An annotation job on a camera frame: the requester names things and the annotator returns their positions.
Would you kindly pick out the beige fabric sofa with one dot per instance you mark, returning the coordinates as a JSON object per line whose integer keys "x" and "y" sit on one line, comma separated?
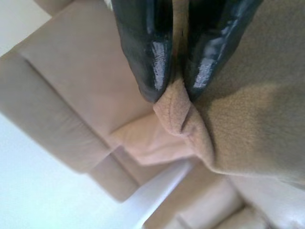
{"x": 71, "y": 83}

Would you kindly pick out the tan fabric pillow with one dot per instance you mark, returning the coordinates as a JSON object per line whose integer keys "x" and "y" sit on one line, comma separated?
{"x": 250, "y": 131}

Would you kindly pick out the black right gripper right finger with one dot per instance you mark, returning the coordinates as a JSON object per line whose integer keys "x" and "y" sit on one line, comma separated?
{"x": 209, "y": 43}

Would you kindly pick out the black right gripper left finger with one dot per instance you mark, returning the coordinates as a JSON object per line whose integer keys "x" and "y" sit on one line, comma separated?
{"x": 147, "y": 47}

